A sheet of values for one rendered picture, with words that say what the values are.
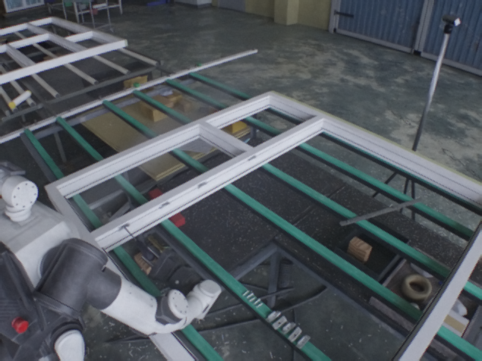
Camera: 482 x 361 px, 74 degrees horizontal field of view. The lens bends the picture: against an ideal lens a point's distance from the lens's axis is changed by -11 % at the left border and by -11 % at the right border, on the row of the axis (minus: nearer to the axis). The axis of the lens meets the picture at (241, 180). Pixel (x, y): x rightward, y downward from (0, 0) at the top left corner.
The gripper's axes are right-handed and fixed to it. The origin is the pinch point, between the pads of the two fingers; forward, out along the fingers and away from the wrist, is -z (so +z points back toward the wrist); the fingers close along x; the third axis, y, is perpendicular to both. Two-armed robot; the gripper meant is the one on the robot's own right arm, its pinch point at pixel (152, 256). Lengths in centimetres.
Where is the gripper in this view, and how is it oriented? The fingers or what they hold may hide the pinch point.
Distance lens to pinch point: 125.4
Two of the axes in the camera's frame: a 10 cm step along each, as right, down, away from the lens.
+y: -2.1, -1.7, -9.6
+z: 8.0, 5.3, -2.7
